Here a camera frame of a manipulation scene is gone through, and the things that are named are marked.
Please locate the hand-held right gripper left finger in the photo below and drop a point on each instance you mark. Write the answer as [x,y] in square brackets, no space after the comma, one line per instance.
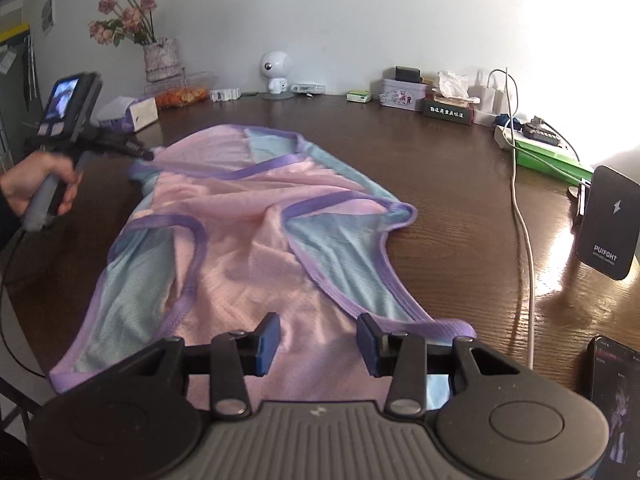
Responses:
[267,347]

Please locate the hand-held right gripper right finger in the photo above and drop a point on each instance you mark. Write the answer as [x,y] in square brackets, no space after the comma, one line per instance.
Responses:
[367,347]

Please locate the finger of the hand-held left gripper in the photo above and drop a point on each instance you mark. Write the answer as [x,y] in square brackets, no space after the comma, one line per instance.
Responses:
[136,151]

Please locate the pink and blue tank top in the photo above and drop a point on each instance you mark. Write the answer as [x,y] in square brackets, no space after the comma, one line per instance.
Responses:
[250,240]

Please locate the person's left forearm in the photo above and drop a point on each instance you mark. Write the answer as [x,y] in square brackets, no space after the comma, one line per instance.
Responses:
[6,217]

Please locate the person's left hand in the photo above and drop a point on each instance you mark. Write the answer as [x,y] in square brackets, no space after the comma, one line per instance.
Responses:
[35,180]

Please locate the purple and white tissue pack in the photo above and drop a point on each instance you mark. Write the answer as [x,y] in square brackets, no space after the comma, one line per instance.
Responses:
[132,112]

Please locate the orange snack packet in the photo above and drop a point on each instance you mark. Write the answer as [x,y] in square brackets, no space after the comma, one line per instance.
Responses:
[182,96]

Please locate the clear plastic container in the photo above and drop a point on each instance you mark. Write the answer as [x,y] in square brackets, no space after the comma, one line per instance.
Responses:
[192,80]

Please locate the white patterned vase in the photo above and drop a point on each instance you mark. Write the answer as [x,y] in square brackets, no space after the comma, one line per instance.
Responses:
[161,60]

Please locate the pink artificial flowers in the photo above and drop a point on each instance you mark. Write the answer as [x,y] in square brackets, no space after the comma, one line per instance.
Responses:
[125,15]

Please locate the white robot figure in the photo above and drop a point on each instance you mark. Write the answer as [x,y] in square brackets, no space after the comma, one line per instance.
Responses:
[276,67]

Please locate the flat white device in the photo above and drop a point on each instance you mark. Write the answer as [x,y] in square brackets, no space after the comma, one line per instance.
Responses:
[307,88]

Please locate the small green box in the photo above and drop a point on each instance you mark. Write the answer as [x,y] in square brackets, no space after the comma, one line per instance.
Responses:
[360,96]

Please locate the dark tissue box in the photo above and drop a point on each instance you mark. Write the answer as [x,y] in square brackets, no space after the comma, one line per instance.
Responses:
[446,110]

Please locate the white power strip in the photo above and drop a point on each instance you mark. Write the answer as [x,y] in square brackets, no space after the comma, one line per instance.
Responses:
[505,137]

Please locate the black smartphone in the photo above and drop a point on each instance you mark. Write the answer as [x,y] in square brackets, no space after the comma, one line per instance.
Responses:
[617,400]

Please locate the printed tin box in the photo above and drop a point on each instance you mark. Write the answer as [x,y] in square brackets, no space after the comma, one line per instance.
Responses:
[402,94]

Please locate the green flat box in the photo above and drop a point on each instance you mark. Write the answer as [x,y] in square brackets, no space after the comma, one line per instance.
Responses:
[550,162]

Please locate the white charger adapter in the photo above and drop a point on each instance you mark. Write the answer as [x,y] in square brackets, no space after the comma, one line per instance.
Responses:
[488,100]

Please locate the small black box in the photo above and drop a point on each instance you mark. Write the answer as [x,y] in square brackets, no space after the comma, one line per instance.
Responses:
[408,74]

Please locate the crumpled plastic bag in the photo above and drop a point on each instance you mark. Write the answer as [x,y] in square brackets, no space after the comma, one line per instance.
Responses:
[452,84]

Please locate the wall paper note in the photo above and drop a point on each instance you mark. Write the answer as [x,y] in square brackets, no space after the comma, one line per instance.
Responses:
[47,12]

